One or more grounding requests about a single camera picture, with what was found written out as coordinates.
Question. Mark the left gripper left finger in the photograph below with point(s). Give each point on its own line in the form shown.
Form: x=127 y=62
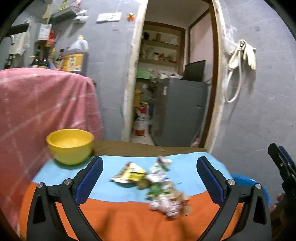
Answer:
x=44 y=222

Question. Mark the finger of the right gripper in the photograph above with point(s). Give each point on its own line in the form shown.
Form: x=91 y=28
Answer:
x=287 y=157

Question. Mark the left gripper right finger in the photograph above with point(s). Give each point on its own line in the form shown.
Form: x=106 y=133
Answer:
x=254 y=220

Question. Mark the yellow snack wrapper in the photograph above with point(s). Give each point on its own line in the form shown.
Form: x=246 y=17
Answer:
x=130 y=173

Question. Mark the green leafy scrap wrapper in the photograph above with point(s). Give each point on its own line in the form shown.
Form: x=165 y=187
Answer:
x=155 y=190

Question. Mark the brown potato piece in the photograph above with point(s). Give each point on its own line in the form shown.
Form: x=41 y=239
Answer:
x=143 y=184

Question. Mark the small white green wrapper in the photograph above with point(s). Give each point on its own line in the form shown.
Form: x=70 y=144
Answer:
x=158 y=172

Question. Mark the person's right hand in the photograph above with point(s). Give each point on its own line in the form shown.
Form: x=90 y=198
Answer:
x=282 y=215

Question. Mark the blue plastic bucket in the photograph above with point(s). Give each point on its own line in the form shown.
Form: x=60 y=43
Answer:
x=247 y=181

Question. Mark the yellow plastic bowl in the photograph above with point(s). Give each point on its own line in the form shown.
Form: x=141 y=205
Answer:
x=70 y=146

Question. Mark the white rubber gloves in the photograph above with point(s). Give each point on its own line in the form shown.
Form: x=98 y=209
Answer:
x=243 y=51

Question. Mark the pink checked cloth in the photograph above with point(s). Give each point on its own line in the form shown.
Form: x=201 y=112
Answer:
x=34 y=103

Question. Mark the grey washing machine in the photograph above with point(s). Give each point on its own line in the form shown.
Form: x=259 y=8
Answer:
x=179 y=111

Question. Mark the black monitor screen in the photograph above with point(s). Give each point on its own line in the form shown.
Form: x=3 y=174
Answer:
x=194 y=71

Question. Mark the red white rice sack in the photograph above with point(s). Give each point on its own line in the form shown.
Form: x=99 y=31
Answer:
x=140 y=119

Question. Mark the large cooking oil jug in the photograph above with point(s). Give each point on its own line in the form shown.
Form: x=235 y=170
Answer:
x=76 y=57

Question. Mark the wooden storage shelf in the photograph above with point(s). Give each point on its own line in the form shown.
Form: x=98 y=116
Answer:
x=162 y=48

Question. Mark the green box on shelf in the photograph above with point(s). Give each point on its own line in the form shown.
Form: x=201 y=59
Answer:
x=142 y=74

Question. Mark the hanging beige towel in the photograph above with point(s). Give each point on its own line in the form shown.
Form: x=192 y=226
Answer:
x=21 y=35

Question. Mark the wire wall shelf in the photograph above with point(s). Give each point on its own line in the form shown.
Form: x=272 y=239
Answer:
x=65 y=14

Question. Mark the orange wall hook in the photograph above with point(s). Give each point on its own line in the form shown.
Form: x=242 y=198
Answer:
x=130 y=17

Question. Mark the white wall switch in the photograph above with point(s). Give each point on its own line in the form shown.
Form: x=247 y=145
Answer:
x=109 y=17

